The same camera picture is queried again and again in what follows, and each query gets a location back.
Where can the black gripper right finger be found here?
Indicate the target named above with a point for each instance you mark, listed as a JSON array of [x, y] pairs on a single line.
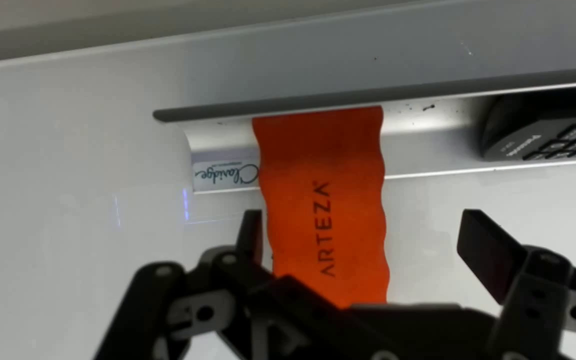
[[541, 301]]

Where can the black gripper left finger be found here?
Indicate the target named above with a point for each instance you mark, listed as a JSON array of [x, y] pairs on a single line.
[[221, 307]]

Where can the orange whiteboard eraser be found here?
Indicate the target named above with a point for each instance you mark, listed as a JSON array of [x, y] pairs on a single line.
[[320, 200]]

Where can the aluminium marker tray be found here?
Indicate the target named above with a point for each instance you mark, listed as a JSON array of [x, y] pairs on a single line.
[[429, 137]]

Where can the white wall whiteboard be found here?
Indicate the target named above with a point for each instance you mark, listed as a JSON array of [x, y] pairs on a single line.
[[68, 213]]

